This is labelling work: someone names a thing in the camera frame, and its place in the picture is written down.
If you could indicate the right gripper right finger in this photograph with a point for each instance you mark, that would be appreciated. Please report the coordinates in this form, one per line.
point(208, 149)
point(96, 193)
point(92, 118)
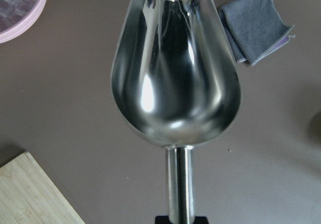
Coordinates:
point(200, 220)

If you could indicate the grey folded cloth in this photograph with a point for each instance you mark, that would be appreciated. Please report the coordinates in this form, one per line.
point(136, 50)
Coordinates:
point(254, 29)

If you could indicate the steel ice scoop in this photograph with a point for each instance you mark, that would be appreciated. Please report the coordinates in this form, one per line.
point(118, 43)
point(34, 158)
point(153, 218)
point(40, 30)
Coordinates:
point(174, 81)

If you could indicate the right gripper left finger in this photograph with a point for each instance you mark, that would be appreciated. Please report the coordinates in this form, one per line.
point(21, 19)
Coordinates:
point(162, 219)

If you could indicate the pink bowl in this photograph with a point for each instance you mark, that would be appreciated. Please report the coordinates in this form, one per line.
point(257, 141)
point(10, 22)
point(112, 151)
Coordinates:
point(24, 25)

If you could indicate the bamboo cutting board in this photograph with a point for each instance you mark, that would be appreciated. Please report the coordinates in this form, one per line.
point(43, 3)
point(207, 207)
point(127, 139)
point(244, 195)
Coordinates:
point(29, 196)

